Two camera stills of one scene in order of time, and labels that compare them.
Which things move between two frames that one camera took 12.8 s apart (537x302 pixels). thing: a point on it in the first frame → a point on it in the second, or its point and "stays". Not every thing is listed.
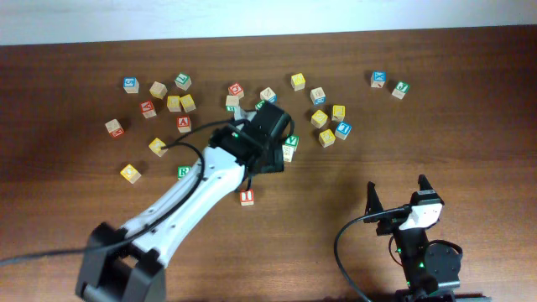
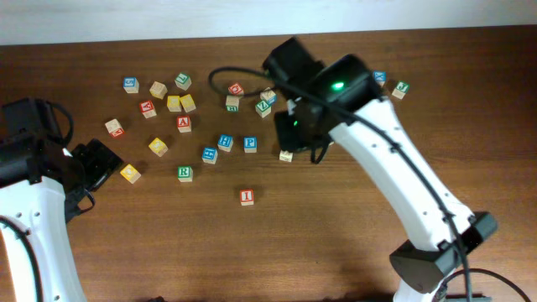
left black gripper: (278, 164) → (103, 162)
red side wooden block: (114, 127) stays
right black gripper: (391, 221) → (291, 141)
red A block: (184, 124) stays
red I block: (247, 197) stays
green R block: (182, 171) stays
